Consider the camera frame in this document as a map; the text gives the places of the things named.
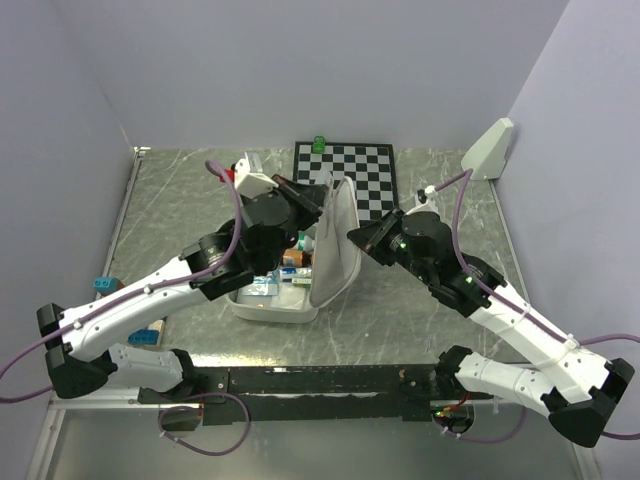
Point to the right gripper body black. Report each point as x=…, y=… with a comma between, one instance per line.
x=397, y=249

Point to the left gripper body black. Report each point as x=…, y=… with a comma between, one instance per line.
x=303, y=212

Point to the grey medicine kit case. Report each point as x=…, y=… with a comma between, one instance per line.
x=293, y=294

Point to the brown medicine bottle orange cap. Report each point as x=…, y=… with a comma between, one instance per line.
x=296, y=258

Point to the green medicine box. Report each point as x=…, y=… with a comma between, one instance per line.
x=306, y=282

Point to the white bottle green label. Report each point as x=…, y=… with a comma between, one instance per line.
x=305, y=243

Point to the blue printed plastic bag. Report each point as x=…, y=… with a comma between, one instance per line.
x=262, y=286

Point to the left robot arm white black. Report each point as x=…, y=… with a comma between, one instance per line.
x=84, y=345

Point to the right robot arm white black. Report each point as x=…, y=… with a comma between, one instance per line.
x=574, y=388

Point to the black white chessboard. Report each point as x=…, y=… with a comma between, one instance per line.
x=370, y=166

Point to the green toy on chessboard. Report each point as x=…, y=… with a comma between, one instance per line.
x=319, y=144

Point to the blue lego brick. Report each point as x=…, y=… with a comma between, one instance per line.
x=150, y=336

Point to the blue brown toy block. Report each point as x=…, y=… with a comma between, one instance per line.
x=107, y=285

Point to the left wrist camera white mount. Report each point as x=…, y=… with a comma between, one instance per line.
x=249, y=178

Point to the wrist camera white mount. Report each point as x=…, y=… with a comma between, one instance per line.
x=426, y=199
x=249, y=178

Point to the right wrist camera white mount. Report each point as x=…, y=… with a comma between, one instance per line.
x=426, y=199

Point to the white wall mounted device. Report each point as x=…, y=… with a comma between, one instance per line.
x=486, y=158

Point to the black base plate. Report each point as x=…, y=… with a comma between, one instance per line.
x=406, y=391

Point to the aluminium frame rail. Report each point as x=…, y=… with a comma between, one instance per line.
x=115, y=397

